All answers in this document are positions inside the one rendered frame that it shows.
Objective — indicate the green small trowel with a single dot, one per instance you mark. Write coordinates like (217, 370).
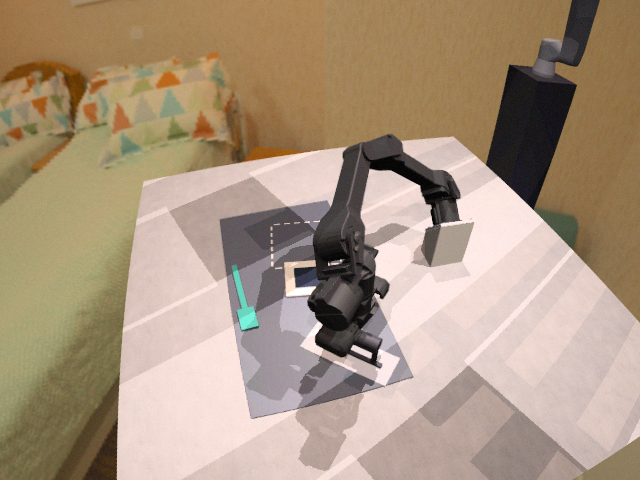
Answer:
(247, 316)

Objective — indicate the white tile with dark square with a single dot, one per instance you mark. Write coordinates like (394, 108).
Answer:
(300, 278)

